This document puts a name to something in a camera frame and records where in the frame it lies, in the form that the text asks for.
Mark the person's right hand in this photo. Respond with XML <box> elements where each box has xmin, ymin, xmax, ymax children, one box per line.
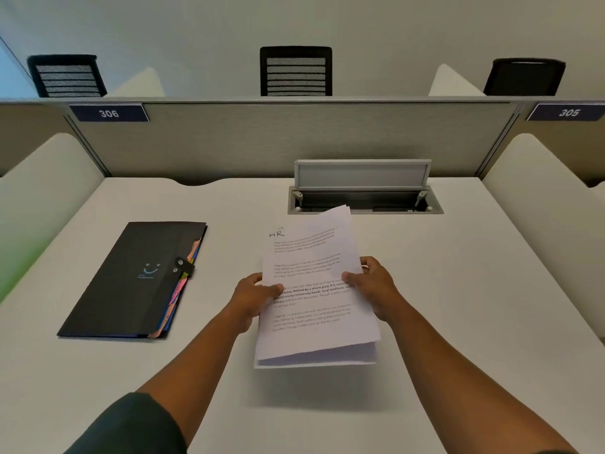
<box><xmin>341</xmin><ymin>256</ymin><xmax>403</xmax><ymax>325</ymax></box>

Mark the person's left hand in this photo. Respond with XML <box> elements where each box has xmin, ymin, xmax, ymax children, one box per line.
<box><xmin>231</xmin><ymin>272</ymin><xmax>285</xmax><ymax>334</ymax></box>

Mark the thin white paper bundle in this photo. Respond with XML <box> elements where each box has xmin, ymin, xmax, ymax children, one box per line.
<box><xmin>253</xmin><ymin>205</ymin><xmax>383</xmax><ymax>370</ymax></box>

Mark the black expanding folder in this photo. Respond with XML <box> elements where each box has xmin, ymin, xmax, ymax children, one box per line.
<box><xmin>56</xmin><ymin>221</ymin><xmax>209</xmax><ymax>340</ymax></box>

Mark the person's right forearm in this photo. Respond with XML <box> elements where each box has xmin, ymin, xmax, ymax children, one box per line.
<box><xmin>385</xmin><ymin>297</ymin><xmax>580</xmax><ymax>454</ymax></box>

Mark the person's left forearm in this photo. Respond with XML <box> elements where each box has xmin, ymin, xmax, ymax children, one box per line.
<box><xmin>137</xmin><ymin>309</ymin><xmax>251</xmax><ymax>450</ymax></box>

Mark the grey fabric partition panel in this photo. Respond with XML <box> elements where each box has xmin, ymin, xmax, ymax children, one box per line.
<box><xmin>64</xmin><ymin>100</ymin><xmax>521</xmax><ymax>185</ymax></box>

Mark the green left sleeve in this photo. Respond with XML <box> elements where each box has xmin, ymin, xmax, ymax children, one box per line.
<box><xmin>64</xmin><ymin>392</ymin><xmax>188</xmax><ymax>454</ymax></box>

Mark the white side desk divider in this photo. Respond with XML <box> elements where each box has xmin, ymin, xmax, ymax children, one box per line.
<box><xmin>0</xmin><ymin>132</ymin><xmax>106</xmax><ymax>303</ymax></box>
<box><xmin>481</xmin><ymin>132</ymin><xmax>605</xmax><ymax>344</ymax></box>

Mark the beige partition panel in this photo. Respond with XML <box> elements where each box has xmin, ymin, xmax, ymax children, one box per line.
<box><xmin>477</xmin><ymin>102</ymin><xmax>605</xmax><ymax>187</ymax></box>
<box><xmin>0</xmin><ymin>100</ymin><xmax>110</xmax><ymax>178</ymax></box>

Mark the blue desk number sign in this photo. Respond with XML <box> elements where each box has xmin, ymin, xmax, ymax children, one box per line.
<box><xmin>69</xmin><ymin>103</ymin><xmax>151</xmax><ymax>124</ymax></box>
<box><xmin>526</xmin><ymin>102</ymin><xmax>605</xmax><ymax>122</ymax></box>

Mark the black mesh office chair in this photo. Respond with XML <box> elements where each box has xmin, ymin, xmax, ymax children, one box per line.
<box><xmin>26</xmin><ymin>54</ymin><xmax>108</xmax><ymax>99</ymax></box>
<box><xmin>259</xmin><ymin>45</ymin><xmax>333</xmax><ymax>98</ymax></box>

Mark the grey desk cable box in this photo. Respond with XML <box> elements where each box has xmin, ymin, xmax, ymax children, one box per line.
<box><xmin>287</xmin><ymin>186</ymin><xmax>445</xmax><ymax>216</ymax></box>

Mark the grey cable box lid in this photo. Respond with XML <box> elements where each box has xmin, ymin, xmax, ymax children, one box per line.
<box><xmin>294</xmin><ymin>159</ymin><xmax>432</xmax><ymax>190</ymax></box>

